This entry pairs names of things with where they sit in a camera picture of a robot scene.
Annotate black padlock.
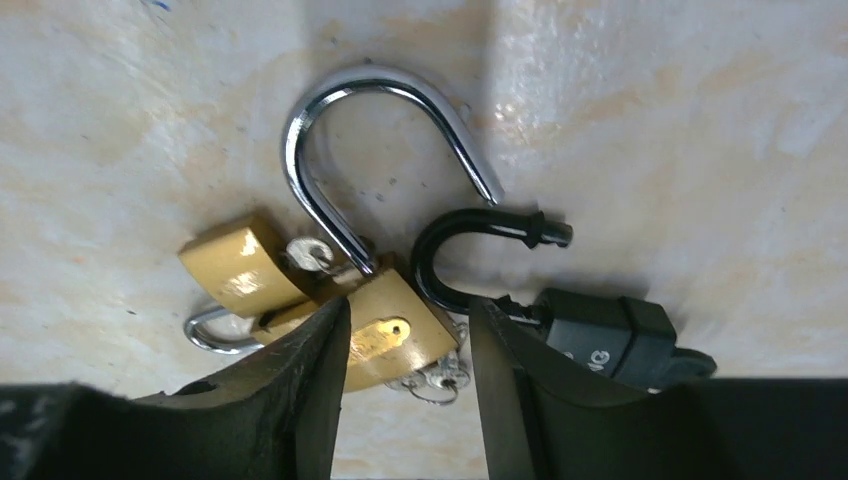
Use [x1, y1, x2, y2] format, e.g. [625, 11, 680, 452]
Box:
[411, 208, 717, 390]

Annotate small brass padlock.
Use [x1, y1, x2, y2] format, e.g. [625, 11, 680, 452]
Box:
[177, 212, 335, 355]

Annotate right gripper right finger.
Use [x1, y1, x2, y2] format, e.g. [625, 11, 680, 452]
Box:
[469, 299, 847, 479]

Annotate large padlock keys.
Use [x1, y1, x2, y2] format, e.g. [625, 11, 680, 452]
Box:
[385, 322, 471, 407]

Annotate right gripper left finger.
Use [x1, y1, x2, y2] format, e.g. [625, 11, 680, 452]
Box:
[1, 298, 351, 479]

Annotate large brass padlock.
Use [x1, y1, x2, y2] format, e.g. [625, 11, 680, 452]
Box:
[251, 64, 504, 392]

